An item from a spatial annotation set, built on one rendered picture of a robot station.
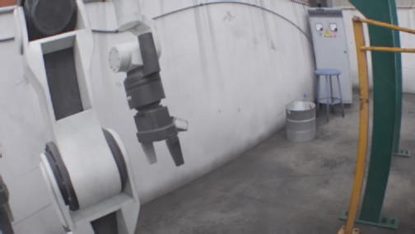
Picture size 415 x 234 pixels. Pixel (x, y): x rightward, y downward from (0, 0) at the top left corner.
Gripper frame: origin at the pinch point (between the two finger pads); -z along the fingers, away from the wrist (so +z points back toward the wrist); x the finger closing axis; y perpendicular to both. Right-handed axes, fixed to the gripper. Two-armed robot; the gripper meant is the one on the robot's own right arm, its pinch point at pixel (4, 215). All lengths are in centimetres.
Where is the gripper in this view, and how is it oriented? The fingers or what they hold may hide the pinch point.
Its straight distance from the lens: 58.4
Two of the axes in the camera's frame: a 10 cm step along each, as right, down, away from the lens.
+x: 6.7, -1.1, -7.3
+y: 6.9, -2.7, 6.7
